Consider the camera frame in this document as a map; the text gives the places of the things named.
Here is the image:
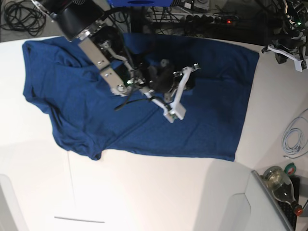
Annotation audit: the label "green tape roll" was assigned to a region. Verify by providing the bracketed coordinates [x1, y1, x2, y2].
[284, 163, 296, 176]

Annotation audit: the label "black coiled floor cables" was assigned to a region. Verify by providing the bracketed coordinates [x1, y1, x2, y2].
[0, 0, 47, 37]

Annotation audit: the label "black power strip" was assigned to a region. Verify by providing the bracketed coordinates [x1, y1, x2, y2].
[183, 13, 240, 26]

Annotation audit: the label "light blue coiled cable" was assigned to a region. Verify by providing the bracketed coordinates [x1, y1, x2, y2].
[282, 114, 308, 159]

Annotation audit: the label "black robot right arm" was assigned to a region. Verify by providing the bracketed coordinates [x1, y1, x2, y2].
[32, 0, 200, 123]

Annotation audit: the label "blue plastic crate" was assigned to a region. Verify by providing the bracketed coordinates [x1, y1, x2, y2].
[107, 0, 173, 7]

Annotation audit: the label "clear glass bottle red cap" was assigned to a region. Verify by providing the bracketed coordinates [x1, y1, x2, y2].
[263, 166, 303, 216]

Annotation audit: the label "dark blue t-shirt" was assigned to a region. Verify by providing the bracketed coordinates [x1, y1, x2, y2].
[22, 33, 259, 161]

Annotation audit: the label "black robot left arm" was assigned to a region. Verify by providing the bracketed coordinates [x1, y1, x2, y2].
[261, 0, 308, 72]

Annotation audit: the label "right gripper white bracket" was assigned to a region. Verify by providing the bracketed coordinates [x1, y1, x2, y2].
[139, 59, 200, 123]

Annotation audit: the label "black table leg post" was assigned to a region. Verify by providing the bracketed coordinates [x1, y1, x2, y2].
[130, 7, 145, 33]

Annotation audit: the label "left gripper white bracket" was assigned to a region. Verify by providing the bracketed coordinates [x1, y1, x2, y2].
[261, 36, 308, 72]

